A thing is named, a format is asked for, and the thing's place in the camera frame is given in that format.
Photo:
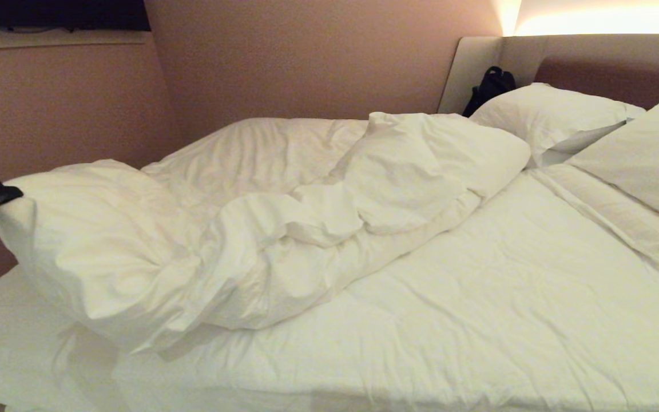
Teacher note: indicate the black wall television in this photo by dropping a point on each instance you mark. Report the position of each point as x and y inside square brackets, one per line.
[55, 12]

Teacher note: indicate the white rumpled duvet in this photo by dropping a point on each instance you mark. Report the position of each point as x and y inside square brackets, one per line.
[249, 229]

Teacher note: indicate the black bag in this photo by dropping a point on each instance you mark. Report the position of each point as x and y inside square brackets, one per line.
[489, 88]

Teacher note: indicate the beige padded headboard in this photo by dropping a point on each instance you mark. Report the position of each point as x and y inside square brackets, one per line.
[472, 63]

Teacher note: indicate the white bed sheet mattress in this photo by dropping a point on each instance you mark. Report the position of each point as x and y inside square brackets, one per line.
[478, 309]

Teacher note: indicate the brown headboard cushion panel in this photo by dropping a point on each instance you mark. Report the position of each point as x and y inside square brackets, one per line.
[598, 77]

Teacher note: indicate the white pillow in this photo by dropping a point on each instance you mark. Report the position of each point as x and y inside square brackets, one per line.
[650, 154]
[547, 117]

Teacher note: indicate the pale wall shelf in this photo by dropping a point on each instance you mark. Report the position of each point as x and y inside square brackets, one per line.
[49, 38]

